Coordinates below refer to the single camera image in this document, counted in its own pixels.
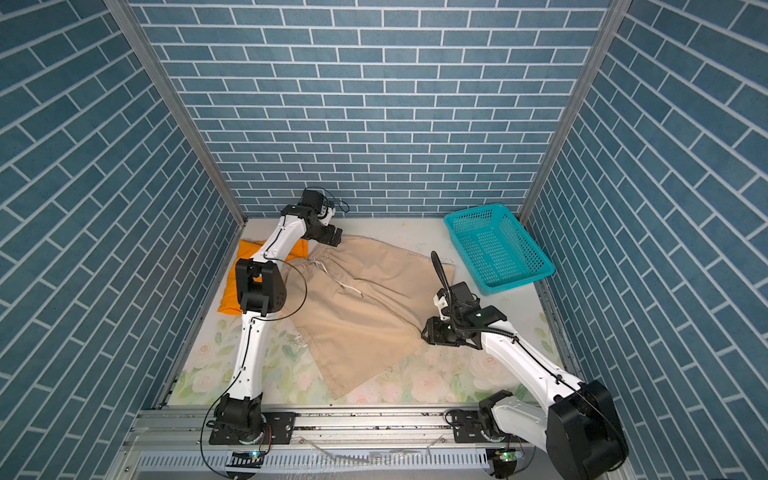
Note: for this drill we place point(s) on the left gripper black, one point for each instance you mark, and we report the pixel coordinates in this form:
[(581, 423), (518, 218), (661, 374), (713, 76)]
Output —
[(325, 237)]

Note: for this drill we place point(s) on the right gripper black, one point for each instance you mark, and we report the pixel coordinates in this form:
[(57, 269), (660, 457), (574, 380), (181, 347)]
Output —
[(433, 331)]

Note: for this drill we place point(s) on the teal plastic basket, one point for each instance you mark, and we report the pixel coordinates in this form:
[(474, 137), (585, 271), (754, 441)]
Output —
[(497, 250)]

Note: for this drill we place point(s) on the beige shorts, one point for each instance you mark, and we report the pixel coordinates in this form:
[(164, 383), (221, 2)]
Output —
[(360, 307)]

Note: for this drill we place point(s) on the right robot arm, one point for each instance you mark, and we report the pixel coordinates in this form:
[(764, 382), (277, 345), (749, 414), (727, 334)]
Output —
[(574, 422)]

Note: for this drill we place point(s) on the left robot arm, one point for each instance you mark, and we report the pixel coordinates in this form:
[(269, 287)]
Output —
[(236, 416)]

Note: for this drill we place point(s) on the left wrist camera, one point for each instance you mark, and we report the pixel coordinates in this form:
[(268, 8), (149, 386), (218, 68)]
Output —
[(321, 202)]

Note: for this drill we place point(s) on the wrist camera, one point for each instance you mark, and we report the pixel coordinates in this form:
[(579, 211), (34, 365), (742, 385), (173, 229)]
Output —
[(321, 202), (456, 297)]

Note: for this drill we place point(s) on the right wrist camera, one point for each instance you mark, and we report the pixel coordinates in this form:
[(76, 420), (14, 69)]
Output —
[(456, 297)]

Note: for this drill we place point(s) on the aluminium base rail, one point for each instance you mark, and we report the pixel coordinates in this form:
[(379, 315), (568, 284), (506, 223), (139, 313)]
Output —
[(362, 442)]

